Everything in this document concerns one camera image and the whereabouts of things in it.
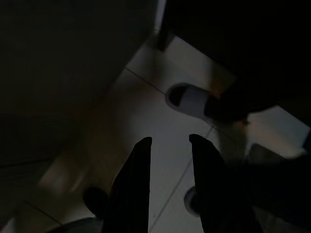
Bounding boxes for white slide slipper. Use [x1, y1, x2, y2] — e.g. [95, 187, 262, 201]
[166, 83, 243, 122]

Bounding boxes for beige cabinet front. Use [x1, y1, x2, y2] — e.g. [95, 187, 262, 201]
[0, 0, 157, 170]

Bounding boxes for black furniture leg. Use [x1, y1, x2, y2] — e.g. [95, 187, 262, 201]
[157, 26, 176, 51]

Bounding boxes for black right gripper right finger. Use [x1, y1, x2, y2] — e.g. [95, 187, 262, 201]
[189, 133, 246, 233]

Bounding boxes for person's black socked foot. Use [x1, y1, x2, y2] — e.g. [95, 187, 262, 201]
[204, 92, 251, 122]

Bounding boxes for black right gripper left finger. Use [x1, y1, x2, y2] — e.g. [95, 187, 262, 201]
[104, 137, 153, 233]

